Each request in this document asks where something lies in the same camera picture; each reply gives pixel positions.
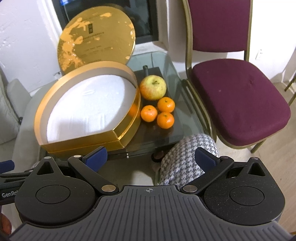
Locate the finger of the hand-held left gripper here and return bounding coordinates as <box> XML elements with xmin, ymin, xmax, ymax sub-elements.
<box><xmin>0</xmin><ymin>160</ymin><xmax>35</xmax><ymax>184</ymax></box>

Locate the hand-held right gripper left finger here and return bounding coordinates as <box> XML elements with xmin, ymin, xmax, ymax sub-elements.
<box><xmin>29</xmin><ymin>146</ymin><xmax>117</xmax><ymax>196</ymax></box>

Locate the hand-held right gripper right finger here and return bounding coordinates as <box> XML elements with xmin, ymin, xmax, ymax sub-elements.
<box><xmin>180</xmin><ymin>148</ymin><xmax>269</xmax><ymax>195</ymax></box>

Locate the gold heart-shaped box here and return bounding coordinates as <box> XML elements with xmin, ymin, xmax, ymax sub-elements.
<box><xmin>34</xmin><ymin>61</ymin><xmax>141</xmax><ymax>154</ymax></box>

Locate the orange tangerine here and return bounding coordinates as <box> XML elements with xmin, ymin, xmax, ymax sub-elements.
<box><xmin>157</xmin><ymin>112</ymin><xmax>175</xmax><ymax>129</ymax></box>
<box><xmin>141</xmin><ymin>105</ymin><xmax>158</xmax><ymax>122</ymax></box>
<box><xmin>157</xmin><ymin>97</ymin><xmax>175</xmax><ymax>113</ymax></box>

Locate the yellow-red apple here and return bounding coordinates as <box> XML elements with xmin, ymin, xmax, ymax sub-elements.
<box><xmin>139</xmin><ymin>75</ymin><xmax>167</xmax><ymax>101</ymax></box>

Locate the gold heart-shaped box lid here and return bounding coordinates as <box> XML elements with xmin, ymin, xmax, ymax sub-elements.
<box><xmin>57</xmin><ymin>3</ymin><xmax>136</xmax><ymax>77</ymax></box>

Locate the glass desktop table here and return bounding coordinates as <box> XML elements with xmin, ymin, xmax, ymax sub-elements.
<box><xmin>30</xmin><ymin>50</ymin><xmax>218</xmax><ymax>163</ymax></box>

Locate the person's houndstooth trouser leg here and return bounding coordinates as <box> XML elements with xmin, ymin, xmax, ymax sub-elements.
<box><xmin>158</xmin><ymin>134</ymin><xmax>219</xmax><ymax>186</ymax></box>

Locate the black table caster wheel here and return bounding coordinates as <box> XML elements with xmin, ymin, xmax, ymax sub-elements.
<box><xmin>151</xmin><ymin>152</ymin><xmax>165</xmax><ymax>163</ymax></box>

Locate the grey sofa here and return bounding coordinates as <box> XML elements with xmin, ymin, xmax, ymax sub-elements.
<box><xmin>0</xmin><ymin>67</ymin><xmax>45</xmax><ymax>145</ymax></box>

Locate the purple padded chair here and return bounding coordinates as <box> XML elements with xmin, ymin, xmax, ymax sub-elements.
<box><xmin>181</xmin><ymin>0</ymin><xmax>292</xmax><ymax>154</ymax></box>

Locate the gold metal chair leg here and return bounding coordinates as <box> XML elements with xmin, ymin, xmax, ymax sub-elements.
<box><xmin>285</xmin><ymin>75</ymin><xmax>296</xmax><ymax>105</ymax></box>

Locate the dark window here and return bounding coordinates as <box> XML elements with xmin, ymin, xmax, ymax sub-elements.
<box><xmin>52</xmin><ymin>0</ymin><xmax>160</xmax><ymax>44</ymax></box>

